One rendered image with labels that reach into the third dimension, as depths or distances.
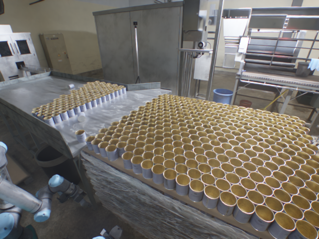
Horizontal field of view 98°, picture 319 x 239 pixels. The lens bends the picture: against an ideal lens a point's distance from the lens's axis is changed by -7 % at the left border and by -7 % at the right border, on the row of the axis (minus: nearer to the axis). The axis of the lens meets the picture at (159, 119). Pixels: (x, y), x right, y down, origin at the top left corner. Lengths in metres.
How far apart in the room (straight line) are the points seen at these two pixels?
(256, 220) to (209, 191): 0.21
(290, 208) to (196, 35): 2.80
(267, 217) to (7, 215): 1.30
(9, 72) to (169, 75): 4.65
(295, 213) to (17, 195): 1.26
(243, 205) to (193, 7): 2.85
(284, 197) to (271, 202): 0.07
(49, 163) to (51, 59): 6.03
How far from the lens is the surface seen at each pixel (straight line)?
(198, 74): 3.65
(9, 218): 1.24
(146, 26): 3.81
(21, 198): 1.06
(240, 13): 3.55
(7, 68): 6.12
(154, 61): 3.72
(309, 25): 3.58
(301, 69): 4.48
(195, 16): 3.05
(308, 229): 0.86
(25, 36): 6.28
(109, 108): 1.75
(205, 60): 3.56
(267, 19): 3.51
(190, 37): 3.16
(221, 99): 3.75
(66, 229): 2.18
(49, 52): 7.67
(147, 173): 0.84
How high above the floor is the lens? 1.79
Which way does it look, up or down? 30 degrees down
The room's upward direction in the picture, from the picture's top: straight up
